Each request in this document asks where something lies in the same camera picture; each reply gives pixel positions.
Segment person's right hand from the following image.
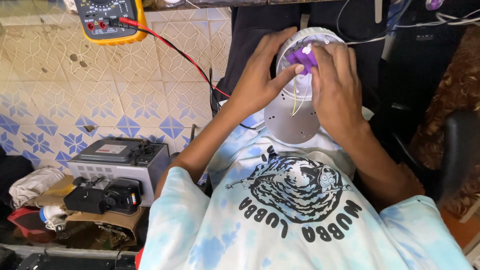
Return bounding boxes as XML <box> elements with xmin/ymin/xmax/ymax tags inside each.
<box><xmin>310</xmin><ymin>41</ymin><xmax>371</xmax><ymax>142</ymax></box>

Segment person's left hand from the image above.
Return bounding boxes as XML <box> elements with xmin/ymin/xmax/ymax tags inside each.
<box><xmin>225</xmin><ymin>26</ymin><xmax>305</xmax><ymax>121</ymax></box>

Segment purple battery pack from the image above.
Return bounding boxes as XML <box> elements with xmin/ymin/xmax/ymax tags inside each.
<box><xmin>286</xmin><ymin>44</ymin><xmax>319</xmax><ymax>76</ymax></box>

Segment round white lamp housing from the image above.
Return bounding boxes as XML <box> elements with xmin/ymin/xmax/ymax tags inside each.
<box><xmin>275</xmin><ymin>26</ymin><xmax>348</xmax><ymax>102</ymax></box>

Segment black multimeter probe lead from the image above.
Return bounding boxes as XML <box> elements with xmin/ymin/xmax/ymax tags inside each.
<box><xmin>109</xmin><ymin>19</ymin><xmax>259</xmax><ymax>131</ymax></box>

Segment black trousers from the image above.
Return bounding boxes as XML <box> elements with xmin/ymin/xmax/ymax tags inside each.
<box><xmin>213</xmin><ymin>0</ymin><xmax>391</xmax><ymax>113</ymax></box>

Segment round grey reflector plate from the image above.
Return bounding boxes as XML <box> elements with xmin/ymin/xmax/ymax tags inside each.
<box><xmin>263</xmin><ymin>97</ymin><xmax>322</xmax><ymax>145</ymax></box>

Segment red multimeter probe lead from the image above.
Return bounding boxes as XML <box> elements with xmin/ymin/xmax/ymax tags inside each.
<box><xmin>119</xmin><ymin>17</ymin><xmax>232</xmax><ymax>99</ymax></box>

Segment black computer case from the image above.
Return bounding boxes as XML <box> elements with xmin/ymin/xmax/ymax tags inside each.
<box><xmin>382</xmin><ymin>7</ymin><xmax>467</xmax><ymax>113</ymax></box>

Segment brown patterned fabric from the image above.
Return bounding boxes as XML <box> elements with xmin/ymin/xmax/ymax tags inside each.
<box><xmin>408</xmin><ymin>24</ymin><xmax>480</xmax><ymax>219</ymax></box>

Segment black chair armrest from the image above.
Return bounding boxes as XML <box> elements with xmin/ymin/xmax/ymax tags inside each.
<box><xmin>390</xmin><ymin>108</ymin><xmax>480</xmax><ymax>205</ymax></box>

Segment blue white tie-dye t-shirt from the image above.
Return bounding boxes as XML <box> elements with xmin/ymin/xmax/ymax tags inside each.
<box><xmin>138</xmin><ymin>108</ymin><xmax>474</xmax><ymax>270</ymax></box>

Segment grey metal appliance box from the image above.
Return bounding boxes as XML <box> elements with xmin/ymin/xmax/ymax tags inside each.
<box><xmin>66</xmin><ymin>137</ymin><xmax>170</xmax><ymax>208</ymax></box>

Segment yellow digital multimeter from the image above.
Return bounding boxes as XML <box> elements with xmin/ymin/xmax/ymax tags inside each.
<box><xmin>73</xmin><ymin>0</ymin><xmax>149</xmax><ymax>46</ymax></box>

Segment black charger device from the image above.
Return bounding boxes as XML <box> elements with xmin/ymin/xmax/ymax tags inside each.
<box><xmin>62</xmin><ymin>176</ymin><xmax>143</xmax><ymax>217</ymax></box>

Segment brown cardboard piece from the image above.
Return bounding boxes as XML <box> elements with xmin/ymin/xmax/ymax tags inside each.
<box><xmin>25</xmin><ymin>175</ymin><xmax>148</xmax><ymax>242</ymax></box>

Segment white and blue rolled item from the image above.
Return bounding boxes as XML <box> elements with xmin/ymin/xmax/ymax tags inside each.
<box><xmin>39</xmin><ymin>204</ymin><xmax>69</xmax><ymax>232</ymax></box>

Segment crumpled white cloth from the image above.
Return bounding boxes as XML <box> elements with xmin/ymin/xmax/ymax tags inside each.
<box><xmin>8</xmin><ymin>166</ymin><xmax>67</xmax><ymax>210</ymax></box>

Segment red plastic item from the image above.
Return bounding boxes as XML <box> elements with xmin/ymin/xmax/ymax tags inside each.
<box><xmin>7</xmin><ymin>206</ymin><xmax>58</xmax><ymax>244</ymax></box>

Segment thin white wire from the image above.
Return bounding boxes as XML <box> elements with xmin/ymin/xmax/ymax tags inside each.
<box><xmin>292</xmin><ymin>85</ymin><xmax>309</xmax><ymax>117</ymax></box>

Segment bundle of white cables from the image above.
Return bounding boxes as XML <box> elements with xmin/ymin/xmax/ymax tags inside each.
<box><xmin>337</xmin><ymin>0</ymin><xmax>480</xmax><ymax>46</ymax></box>

